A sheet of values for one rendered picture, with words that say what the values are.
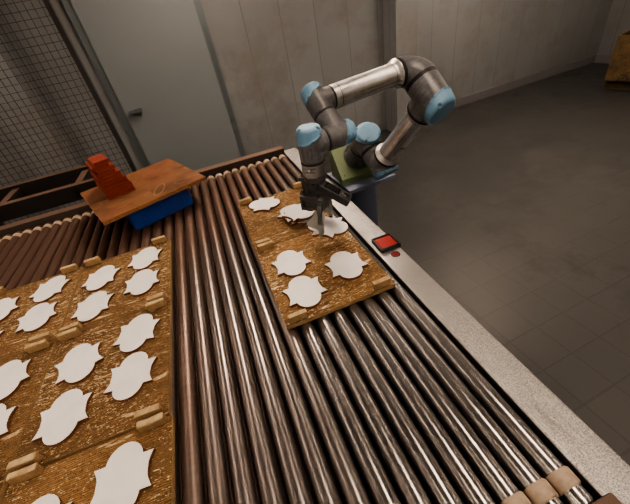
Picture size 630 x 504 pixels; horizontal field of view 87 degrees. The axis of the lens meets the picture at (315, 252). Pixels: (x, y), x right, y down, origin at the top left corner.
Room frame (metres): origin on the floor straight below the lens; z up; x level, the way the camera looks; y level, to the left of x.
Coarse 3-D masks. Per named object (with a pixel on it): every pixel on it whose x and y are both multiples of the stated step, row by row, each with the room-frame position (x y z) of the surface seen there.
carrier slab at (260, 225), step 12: (288, 192) 1.46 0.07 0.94; (288, 204) 1.35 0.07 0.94; (252, 216) 1.30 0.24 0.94; (264, 216) 1.28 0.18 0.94; (276, 216) 1.26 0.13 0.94; (252, 228) 1.20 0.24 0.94; (264, 228) 1.18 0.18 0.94; (276, 228) 1.16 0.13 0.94; (288, 228) 1.15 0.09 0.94; (300, 228) 1.13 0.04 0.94; (252, 240) 1.11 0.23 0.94; (276, 240) 1.08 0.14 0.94
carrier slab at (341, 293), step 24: (288, 240) 1.06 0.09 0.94; (312, 240) 1.03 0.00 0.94; (336, 240) 1.00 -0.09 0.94; (264, 264) 0.94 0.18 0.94; (312, 264) 0.89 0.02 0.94; (336, 288) 0.75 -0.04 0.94; (360, 288) 0.73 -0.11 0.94; (384, 288) 0.71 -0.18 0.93; (288, 312) 0.69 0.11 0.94; (312, 312) 0.67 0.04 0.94
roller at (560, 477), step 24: (288, 168) 1.82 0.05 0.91; (336, 216) 1.19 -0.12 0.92; (360, 240) 1.00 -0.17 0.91; (408, 312) 0.63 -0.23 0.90; (432, 336) 0.53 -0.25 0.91; (456, 360) 0.44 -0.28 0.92; (480, 384) 0.37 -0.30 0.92; (504, 408) 0.31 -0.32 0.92; (528, 432) 0.26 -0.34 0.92; (528, 456) 0.23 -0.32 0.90; (552, 456) 0.22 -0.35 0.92; (552, 480) 0.18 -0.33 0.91; (576, 480) 0.17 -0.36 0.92
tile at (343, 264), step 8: (336, 256) 0.89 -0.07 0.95; (344, 256) 0.88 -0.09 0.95; (352, 256) 0.87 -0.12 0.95; (328, 264) 0.86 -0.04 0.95; (336, 264) 0.85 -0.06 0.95; (344, 264) 0.84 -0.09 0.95; (352, 264) 0.83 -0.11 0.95; (360, 264) 0.82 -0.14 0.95; (336, 272) 0.81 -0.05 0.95; (344, 272) 0.80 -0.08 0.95; (352, 272) 0.79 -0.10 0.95; (360, 272) 0.79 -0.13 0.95
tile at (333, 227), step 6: (324, 222) 1.02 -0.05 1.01; (330, 222) 1.01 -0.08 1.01; (336, 222) 1.00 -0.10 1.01; (342, 222) 1.00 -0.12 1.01; (312, 228) 0.99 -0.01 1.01; (324, 228) 0.98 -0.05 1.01; (330, 228) 0.97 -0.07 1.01; (336, 228) 0.97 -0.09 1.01; (342, 228) 0.96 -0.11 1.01; (312, 234) 0.95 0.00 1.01; (318, 234) 0.95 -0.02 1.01; (324, 234) 0.94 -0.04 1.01; (330, 234) 0.94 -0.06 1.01; (336, 234) 0.94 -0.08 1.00; (342, 234) 0.94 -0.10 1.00
